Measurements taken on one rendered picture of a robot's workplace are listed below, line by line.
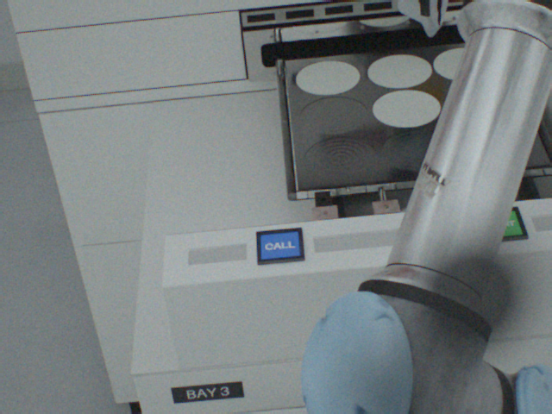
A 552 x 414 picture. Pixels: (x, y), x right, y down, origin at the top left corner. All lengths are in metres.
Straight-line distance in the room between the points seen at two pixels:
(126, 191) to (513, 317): 0.86
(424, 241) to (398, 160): 0.62
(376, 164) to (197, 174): 0.30
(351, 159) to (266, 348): 0.33
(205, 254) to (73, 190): 0.71
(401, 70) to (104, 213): 0.63
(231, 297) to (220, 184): 0.39
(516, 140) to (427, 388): 0.23
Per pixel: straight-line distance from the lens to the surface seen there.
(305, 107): 1.63
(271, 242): 1.28
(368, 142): 1.54
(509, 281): 1.29
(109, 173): 1.93
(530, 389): 0.92
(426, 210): 0.91
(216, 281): 1.25
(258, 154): 1.67
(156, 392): 1.38
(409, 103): 1.62
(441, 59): 1.73
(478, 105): 0.94
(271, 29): 1.75
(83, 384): 2.52
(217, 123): 1.76
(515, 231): 1.29
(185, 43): 1.78
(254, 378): 1.36
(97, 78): 1.82
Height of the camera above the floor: 1.79
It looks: 38 degrees down
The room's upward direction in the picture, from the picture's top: 7 degrees counter-clockwise
